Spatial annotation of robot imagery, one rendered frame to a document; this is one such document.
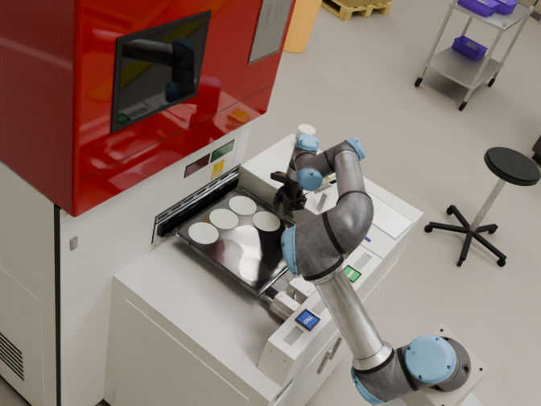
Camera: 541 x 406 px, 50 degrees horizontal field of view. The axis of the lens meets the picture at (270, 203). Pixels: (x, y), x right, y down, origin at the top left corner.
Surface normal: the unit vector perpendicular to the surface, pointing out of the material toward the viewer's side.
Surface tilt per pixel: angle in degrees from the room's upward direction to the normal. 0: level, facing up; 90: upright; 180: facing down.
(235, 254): 0
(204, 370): 90
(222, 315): 0
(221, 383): 90
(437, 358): 41
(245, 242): 0
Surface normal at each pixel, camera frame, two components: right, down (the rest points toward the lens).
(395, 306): 0.22, -0.74
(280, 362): -0.57, 0.43
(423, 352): -0.31, -0.36
